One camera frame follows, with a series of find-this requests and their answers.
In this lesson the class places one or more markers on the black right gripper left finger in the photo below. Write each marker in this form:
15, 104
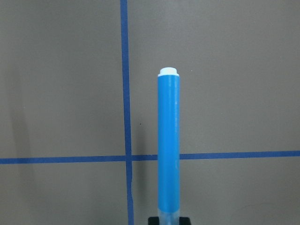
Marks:
153, 221

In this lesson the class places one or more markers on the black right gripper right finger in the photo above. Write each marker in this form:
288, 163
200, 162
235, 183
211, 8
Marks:
184, 221

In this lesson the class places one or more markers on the blue marker pen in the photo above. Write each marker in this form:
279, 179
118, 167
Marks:
168, 86

